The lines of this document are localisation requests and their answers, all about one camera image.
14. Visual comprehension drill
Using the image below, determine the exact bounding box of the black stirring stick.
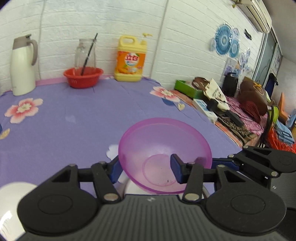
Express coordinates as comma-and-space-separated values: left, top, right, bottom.
81, 33, 98, 76

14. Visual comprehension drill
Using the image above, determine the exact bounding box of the blue paper fan decoration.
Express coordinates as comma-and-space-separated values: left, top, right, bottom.
209, 24, 251, 66

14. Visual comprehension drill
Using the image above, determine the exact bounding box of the clear glass pitcher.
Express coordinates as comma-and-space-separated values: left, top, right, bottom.
74, 39, 96, 71

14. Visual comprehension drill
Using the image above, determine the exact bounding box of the red patterned ceramic bowl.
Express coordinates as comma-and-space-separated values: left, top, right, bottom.
114, 172, 156, 196

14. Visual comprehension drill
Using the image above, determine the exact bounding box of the yellow dish soap bottle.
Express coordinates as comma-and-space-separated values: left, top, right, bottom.
114, 33, 152, 82

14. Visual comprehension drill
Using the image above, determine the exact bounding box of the purple plastic bowl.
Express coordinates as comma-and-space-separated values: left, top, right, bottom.
118, 118, 212, 194

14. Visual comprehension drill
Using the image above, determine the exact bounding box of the white thermos jug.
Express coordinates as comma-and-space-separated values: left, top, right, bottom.
10, 34, 38, 96

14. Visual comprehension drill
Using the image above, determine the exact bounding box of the purple floral tablecloth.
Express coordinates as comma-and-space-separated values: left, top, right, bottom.
1, 79, 240, 185

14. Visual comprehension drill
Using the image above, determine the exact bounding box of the green box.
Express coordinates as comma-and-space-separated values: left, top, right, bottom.
174, 80, 204, 99

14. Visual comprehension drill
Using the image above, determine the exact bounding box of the white plate with floral print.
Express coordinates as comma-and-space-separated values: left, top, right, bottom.
1, 182, 36, 240

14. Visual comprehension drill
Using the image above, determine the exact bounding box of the brown bag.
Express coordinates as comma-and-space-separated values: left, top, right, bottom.
237, 77, 268, 116

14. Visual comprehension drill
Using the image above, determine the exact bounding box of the white tote bag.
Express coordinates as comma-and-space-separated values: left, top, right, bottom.
204, 79, 230, 111

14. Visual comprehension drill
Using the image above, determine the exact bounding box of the red plastic basket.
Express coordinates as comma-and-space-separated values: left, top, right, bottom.
63, 67, 104, 89

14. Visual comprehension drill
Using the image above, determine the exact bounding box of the white air conditioner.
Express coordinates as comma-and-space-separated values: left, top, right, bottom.
235, 0, 272, 34

